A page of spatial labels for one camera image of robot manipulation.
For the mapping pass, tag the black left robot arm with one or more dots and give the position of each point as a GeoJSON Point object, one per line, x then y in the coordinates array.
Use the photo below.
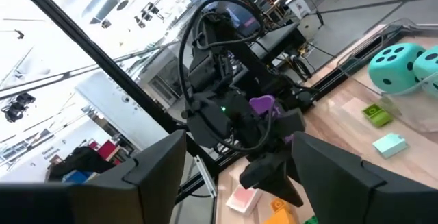
{"type": "Point", "coordinates": [208, 66]}

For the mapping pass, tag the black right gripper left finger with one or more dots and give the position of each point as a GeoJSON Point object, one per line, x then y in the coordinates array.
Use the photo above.
{"type": "Point", "coordinates": [143, 189]}

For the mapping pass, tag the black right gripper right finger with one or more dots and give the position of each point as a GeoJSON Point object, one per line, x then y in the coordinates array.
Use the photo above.
{"type": "Point", "coordinates": [342, 189]}

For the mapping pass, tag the large yellow toy brick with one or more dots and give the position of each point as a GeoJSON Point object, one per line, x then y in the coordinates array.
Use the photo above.
{"type": "Point", "coordinates": [280, 218]}

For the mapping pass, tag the black side desk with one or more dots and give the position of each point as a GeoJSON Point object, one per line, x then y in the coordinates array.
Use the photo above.
{"type": "Point", "coordinates": [277, 39]}

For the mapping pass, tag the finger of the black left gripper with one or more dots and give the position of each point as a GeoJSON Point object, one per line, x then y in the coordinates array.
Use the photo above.
{"type": "Point", "coordinates": [260, 174]}
{"type": "Point", "coordinates": [287, 189]}

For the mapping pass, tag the small orange square brick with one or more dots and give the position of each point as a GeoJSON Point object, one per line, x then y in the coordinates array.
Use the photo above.
{"type": "Point", "coordinates": [278, 204]}

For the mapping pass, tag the red box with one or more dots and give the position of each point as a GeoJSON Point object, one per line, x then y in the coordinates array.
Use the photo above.
{"type": "Point", "coordinates": [107, 148]}

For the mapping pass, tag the lime green toy brick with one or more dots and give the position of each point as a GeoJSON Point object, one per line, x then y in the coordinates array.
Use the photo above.
{"type": "Point", "coordinates": [377, 115]}

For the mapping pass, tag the clear rectangular plastic bin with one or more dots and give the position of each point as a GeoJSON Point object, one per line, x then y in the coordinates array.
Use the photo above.
{"type": "Point", "coordinates": [403, 114]}

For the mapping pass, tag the mint small block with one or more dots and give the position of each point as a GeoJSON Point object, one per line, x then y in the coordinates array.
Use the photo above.
{"type": "Point", "coordinates": [390, 145]}

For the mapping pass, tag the green studded toy brick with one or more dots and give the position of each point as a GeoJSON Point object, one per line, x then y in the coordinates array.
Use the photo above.
{"type": "Point", "coordinates": [311, 220]}

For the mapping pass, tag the black bag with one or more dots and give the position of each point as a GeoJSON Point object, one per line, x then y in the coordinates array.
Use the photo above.
{"type": "Point", "coordinates": [82, 162]}

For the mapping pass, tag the salmon pink playing card box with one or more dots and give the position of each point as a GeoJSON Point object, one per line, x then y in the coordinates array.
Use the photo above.
{"type": "Point", "coordinates": [243, 200]}

